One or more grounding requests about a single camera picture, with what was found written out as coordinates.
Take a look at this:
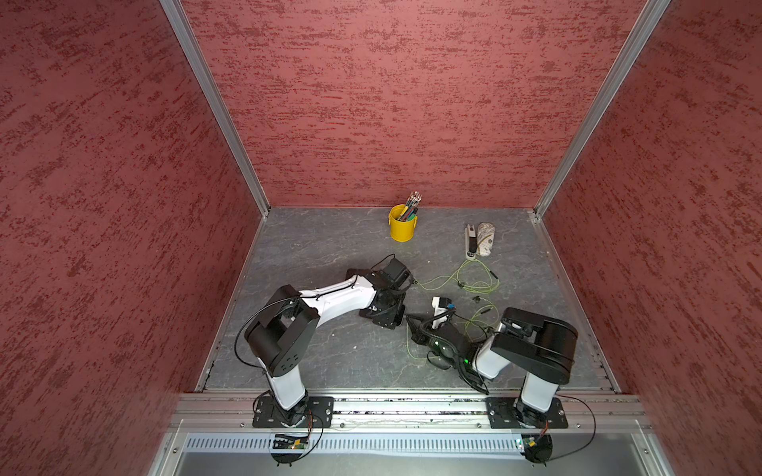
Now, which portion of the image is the electronics board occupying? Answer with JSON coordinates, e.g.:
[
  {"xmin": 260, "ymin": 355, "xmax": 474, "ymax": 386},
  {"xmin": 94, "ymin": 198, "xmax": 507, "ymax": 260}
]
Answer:
[
  {"xmin": 272, "ymin": 434, "xmax": 311, "ymax": 451},
  {"xmin": 522, "ymin": 434, "xmax": 554, "ymax": 465}
]

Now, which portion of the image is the left corner aluminium post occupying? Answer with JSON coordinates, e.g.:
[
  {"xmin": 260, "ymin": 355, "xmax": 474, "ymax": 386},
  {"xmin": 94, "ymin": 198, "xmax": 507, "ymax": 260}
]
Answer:
[{"xmin": 160, "ymin": 0, "xmax": 271, "ymax": 218}]

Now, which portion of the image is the yellow bucket pen holder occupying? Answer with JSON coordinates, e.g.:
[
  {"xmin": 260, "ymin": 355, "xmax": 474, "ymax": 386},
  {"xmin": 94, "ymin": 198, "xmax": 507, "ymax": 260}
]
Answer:
[{"xmin": 388, "ymin": 204, "xmax": 417, "ymax": 243}]

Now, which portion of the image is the pens and pencils bunch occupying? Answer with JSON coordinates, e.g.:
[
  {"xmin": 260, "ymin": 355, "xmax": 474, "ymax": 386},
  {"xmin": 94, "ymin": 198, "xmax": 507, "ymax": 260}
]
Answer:
[{"xmin": 397, "ymin": 192, "xmax": 422, "ymax": 222}]

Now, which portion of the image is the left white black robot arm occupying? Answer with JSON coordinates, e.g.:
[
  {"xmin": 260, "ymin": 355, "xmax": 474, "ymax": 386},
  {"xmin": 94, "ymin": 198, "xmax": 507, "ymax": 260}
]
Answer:
[{"xmin": 239, "ymin": 255, "xmax": 414, "ymax": 428}]

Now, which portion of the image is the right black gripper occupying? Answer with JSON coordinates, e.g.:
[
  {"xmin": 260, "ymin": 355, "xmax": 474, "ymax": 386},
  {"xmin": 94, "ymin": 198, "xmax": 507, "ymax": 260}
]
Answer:
[{"xmin": 405, "ymin": 316, "xmax": 462, "ymax": 371}]

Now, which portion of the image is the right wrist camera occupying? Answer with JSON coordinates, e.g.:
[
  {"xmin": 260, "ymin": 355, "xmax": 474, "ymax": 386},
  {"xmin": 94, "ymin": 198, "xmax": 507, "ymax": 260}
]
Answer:
[{"xmin": 431, "ymin": 297, "xmax": 454, "ymax": 329}]

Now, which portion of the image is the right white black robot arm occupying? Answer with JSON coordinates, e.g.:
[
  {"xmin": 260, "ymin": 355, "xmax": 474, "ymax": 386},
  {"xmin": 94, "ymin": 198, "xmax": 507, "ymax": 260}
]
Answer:
[{"xmin": 406, "ymin": 307, "xmax": 579, "ymax": 430}]

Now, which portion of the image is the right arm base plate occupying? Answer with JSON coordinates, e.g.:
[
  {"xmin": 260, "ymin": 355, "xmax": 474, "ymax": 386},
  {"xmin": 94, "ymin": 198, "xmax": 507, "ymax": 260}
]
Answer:
[{"xmin": 485, "ymin": 397, "xmax": 569, "ymax": 430}]

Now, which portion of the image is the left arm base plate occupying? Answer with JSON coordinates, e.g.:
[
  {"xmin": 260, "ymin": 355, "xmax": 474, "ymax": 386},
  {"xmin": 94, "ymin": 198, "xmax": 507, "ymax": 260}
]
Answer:
[{"xmin": 252, "ymin": 395, "xmax": 335, "ymax": 430}]

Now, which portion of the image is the right corner aluminium post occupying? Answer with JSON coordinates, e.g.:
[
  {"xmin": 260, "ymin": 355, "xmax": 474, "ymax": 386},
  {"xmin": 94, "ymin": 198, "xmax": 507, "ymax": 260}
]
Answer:
[{"xmin": 534, "ymin": 0, "xmax": 671, "ymax": 223}]

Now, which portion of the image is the corner aluminium post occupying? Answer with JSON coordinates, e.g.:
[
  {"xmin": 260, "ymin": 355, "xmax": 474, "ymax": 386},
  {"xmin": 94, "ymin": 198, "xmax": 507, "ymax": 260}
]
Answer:
[
  {"xmin": 160, "ymin": 0, "xmax": 271, "ymax": 218},
  {"xmin": 534, "ymin": 0, "xmax": 671, "ymax": 223}
]

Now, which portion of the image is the right electronics board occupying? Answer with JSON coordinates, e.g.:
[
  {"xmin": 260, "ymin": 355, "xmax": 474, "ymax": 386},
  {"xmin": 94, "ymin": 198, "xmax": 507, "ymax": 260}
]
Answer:
[{"xmin": 522, "ymin": 434, "xmax": 554, "ymax": 465}]

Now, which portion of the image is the left electronics board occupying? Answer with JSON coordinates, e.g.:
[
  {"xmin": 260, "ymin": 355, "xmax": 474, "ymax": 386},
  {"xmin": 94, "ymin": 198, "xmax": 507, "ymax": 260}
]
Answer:
[{"xmin": 272, "ymin": 434, "xmax": 311, "ymax": 451}]

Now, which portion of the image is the beige black stapler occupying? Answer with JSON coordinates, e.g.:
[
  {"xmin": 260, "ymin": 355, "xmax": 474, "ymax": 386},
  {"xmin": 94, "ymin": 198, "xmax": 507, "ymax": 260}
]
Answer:
[{"xmin": 464, "ymin": 224, "xmax": 478, "ymax": 260}]

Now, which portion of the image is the aluminium mounting rail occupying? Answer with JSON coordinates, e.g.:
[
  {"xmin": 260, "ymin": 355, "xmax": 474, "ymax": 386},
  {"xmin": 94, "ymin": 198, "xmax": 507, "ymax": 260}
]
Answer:
[{"xmin": 169, "ymin": 390, "xmax": 654, "ymax": 434}]

